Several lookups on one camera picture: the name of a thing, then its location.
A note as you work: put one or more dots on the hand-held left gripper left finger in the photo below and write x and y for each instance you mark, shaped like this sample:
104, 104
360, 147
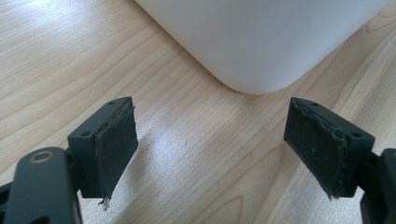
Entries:
106, 149

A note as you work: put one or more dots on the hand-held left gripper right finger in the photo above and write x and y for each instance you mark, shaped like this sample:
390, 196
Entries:
323, 146

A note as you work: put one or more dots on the white plastic container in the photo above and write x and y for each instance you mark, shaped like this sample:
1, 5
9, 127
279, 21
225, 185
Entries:
261, 40

